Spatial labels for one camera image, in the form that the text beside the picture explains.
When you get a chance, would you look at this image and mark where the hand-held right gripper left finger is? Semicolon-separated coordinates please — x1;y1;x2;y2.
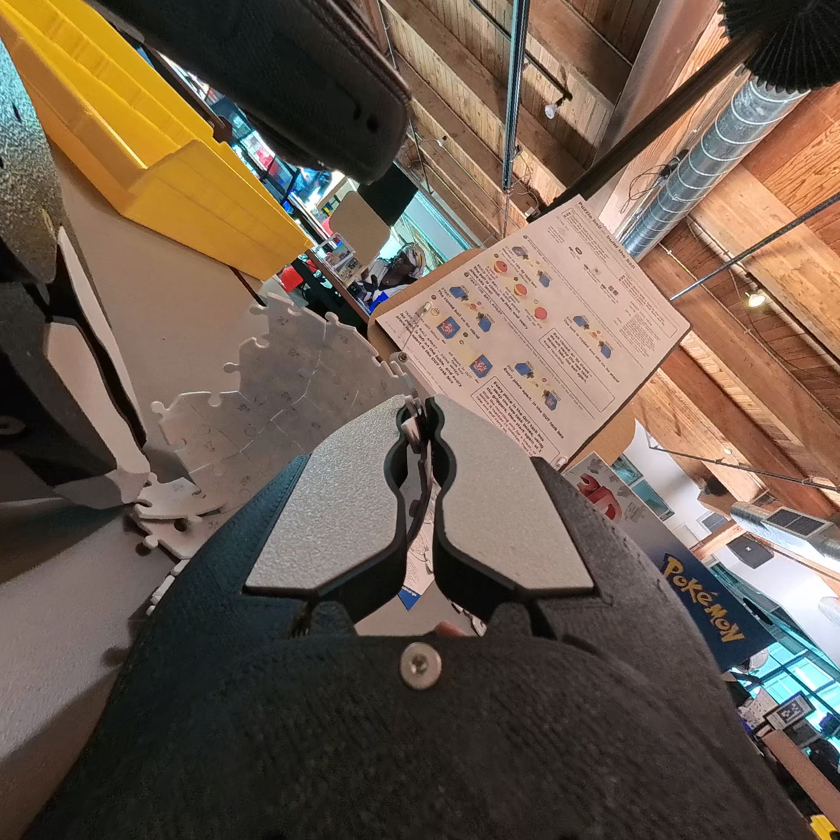
243;397;424;621

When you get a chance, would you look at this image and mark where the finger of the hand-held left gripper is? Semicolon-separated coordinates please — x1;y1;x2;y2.
45;318;153;511
56;225;148;450

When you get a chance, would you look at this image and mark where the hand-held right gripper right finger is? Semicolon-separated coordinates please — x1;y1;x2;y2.
427;394;596;623

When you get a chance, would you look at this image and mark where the curved white puzzle piece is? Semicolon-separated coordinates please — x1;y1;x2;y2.
134;476;227;522

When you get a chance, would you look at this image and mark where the partly built white puzzle ball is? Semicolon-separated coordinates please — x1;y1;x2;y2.
131;292;434;559

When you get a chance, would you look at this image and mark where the folded puzzle instruction leaflet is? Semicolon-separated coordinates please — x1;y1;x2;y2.
397;459;439;611

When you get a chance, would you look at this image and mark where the blue puzzle box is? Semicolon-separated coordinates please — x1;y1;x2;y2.
563;451;778;672

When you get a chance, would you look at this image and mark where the instruction sheet on clipboard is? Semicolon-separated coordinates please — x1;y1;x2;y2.
366;246;693;468

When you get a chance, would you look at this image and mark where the large yellow bin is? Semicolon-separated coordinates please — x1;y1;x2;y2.
0;0;315;282

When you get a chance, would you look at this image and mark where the white sheet holder bar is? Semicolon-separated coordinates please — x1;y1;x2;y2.
389;350;571;472

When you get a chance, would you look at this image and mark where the black hanging panel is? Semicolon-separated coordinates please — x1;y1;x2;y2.
357;164;419;227

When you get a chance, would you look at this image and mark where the beige rounded board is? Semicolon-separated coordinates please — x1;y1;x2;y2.
328;190;392;249

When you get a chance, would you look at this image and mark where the clear acrylic stand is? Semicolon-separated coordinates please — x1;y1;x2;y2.
322;236;362;277

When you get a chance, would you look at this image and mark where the printed instruction sheet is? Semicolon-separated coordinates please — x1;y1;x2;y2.
375;196;691;463

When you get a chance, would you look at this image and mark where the long wooden desk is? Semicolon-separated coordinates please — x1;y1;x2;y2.
305;249;371;322

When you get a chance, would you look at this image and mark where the black metal pole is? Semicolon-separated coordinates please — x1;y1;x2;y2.
535;36;762;217

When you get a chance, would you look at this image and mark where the black pleated shade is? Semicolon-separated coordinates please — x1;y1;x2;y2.
718;0;840;93

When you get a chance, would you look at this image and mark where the thin metal wire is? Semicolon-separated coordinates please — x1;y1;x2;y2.
399;302;434;358

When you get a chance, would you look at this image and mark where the black wall speaker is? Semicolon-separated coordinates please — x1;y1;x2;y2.
727;535;775;568

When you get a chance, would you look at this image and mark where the silver ventilation duct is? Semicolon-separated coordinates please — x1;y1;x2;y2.
731;502;840;559
620;75;811;260

